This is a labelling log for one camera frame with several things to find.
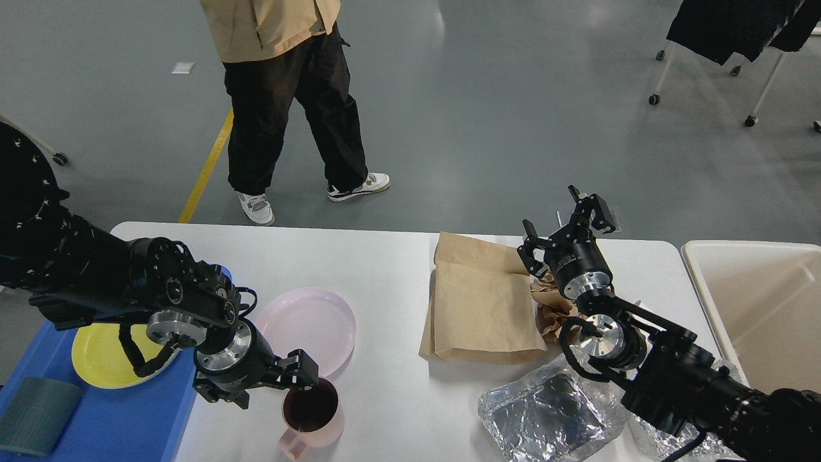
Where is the brown paper bag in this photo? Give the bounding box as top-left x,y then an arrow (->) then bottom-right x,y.
419,233 -> 548,364

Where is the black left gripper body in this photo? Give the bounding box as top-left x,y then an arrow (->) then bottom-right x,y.
194,320 -> 276,391

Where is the white wheeled frame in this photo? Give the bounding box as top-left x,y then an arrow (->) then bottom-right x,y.
1,112 -> 69,166

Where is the yellow plate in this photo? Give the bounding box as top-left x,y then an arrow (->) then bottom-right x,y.
71,323 -> 179,389

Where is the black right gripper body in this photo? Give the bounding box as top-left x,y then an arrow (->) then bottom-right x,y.
543,241 -> 613,300

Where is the pink plate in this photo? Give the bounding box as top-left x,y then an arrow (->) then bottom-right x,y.
254,287 -> 357,378

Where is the blue plastic tray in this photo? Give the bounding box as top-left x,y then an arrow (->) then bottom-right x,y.
2,321 -> 196,461

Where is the pink mug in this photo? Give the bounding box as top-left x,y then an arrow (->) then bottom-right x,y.
278,377 -> 345,461

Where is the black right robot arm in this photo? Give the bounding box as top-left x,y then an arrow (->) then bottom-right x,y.
517,186 -> 820,461

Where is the green sponge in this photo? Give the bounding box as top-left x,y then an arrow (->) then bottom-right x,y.
1,376 -> 83,458

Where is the beige plastic bin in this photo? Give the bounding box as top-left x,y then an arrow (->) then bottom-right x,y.
681,240 -> 820,393

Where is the crumpled brown paper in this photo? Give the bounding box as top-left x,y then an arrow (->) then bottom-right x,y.
530,272 -> 580,344

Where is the rack with black clothes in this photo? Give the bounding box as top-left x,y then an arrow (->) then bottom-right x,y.
648,1 -> 820,128

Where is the crumpled aluminium foil tray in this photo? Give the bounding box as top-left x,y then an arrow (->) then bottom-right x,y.
477,359 -> 628,461

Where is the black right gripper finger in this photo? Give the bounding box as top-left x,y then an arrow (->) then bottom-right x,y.
557,187 -> 622,240
517,221 -> 552,280

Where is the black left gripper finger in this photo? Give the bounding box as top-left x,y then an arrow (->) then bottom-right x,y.
192,379 -> 250,409
269,349 -> 319,391

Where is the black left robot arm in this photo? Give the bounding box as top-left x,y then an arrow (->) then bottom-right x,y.
1,123 -> 319,409

